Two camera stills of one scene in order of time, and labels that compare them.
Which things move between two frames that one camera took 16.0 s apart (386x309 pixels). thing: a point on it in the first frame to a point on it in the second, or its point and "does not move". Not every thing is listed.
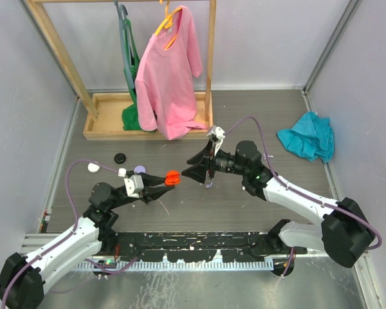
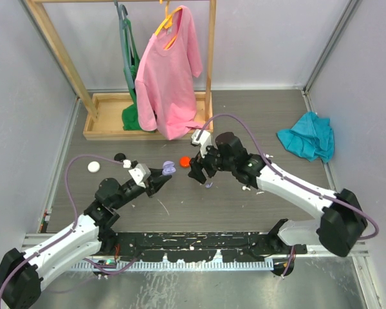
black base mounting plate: (200, 247) does not move
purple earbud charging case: (140, 168) to (168, 168)
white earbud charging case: (92, 167) does not move
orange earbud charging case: (172, 177) to (184, 161)
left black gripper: (152, 190) to (154, 181)
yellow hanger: (167, 22) does not move
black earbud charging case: (119, 158) does not move
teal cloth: (311, 137) does not move
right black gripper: (204, 160) does not move
